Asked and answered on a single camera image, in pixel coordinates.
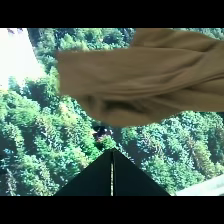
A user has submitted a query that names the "silver frame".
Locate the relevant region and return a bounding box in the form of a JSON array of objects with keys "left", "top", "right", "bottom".
[{"left": 174, "top": 173, "right": 224, "bottom": 197}]

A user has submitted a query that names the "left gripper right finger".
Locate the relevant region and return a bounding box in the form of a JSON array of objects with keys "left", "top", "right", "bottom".
[{"left": 112, "top": 148, "right": 171, "bottom": 197}]

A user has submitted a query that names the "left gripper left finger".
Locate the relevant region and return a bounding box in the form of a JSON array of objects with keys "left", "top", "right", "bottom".
[{"left": 54, "top": 148, "right": 114, "bottom": 197}]

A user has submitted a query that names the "brown garment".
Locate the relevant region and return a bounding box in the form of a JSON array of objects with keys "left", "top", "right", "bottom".
[{"left": 55, "top": 27, "right": 224, "bottom": 128}]

